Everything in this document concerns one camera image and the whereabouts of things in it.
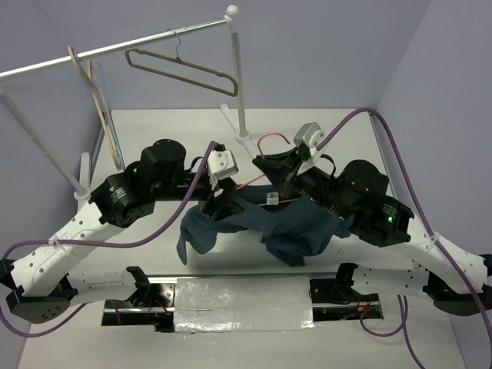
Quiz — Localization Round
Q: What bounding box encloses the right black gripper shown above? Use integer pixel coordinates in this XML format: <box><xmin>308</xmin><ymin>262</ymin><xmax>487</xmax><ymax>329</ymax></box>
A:
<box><xmin>251</xmin><ymin>145</ymin><xmax>351</xmax><ymax>220</ymax></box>

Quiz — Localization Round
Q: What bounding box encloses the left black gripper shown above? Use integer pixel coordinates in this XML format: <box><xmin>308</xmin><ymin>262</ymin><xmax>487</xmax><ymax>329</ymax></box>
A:
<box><xmin>153</xmin><ymin>171</ymin><xmax>244</xmax><ymax>221</ymax></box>

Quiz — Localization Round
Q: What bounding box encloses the pink wire hanger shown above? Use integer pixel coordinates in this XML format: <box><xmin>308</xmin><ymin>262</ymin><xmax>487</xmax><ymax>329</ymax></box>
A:
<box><xmin>234</xmin><ymin>132</ymin><xmax>304</xmax><ymax>207</ymax></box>

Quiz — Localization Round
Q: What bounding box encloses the blue t shirt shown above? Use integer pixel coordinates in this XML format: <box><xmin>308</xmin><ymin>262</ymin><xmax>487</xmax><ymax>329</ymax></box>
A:
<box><xmin>176</xmin><ymin>185</ymin><xmax>354</xmax><ymax>268</ymax></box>

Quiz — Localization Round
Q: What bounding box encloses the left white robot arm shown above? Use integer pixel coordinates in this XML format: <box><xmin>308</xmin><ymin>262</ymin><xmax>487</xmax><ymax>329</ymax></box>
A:
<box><xmin>1</xmin><ymin>139</ymin><xmax>238</xmax><ymax>324</ymax></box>

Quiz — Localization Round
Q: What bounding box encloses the wooden hanger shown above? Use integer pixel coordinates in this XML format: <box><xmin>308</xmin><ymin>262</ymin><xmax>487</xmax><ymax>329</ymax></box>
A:
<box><xmin>67</xmin><ymin>45</ymin><xmax>123</xmax><ymax>170</ymax></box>

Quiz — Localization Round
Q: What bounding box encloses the white clothes rack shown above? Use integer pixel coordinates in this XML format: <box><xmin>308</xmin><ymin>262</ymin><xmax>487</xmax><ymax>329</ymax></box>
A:
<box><xmin>1</xmin><ymin>5</ymin><xmax>259</xmax><ymax>201</ymax></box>

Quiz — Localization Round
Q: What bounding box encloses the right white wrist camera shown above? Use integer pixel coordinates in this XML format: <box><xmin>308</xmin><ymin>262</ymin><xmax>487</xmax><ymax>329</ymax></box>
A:
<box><xmin>294</xmin><ymin>122</ymin><xmax>325</xmax><ymax>175</ymax></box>

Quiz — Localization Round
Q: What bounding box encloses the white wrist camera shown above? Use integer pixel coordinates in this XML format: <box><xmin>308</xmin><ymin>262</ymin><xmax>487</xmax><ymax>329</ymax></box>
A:
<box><xmin>294</xmin><ymin>122</ymin><xmax>325</xmax><ymax>175</ymax></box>
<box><xmin>207</xmin><ymin>144</ymin><xmax>239</xmax><ymax>189</ymax></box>

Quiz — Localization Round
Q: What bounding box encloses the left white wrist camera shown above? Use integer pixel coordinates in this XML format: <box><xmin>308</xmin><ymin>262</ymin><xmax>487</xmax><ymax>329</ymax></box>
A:
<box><xmin>207</xmin><ymin>144</ymin><xmax>239</xmax><ymax>189</ymax></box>

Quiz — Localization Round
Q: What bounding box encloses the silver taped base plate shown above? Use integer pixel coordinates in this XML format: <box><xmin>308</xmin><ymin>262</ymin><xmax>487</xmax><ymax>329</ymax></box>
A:
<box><xmin>101</xmin><ymin>275</ymin><xmax>383</xmax><ymax>334</ymax></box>

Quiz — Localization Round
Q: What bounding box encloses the blue wire hanger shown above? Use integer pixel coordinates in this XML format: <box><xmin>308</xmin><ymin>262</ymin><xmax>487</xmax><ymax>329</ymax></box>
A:
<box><xmin>91</xmin><ymin>60</ymin><xmax>125</xmax><ymax>171</ymax></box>

